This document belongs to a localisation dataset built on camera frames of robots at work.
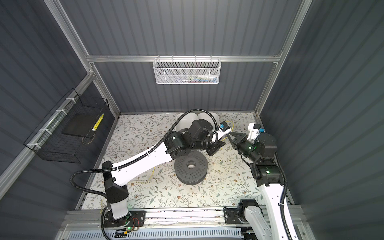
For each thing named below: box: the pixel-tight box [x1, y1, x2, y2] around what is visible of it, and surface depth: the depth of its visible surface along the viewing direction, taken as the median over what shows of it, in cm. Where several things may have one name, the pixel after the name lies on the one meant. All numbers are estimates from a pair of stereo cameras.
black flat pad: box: [62, 113, 100, 138], surface depth 76 cm
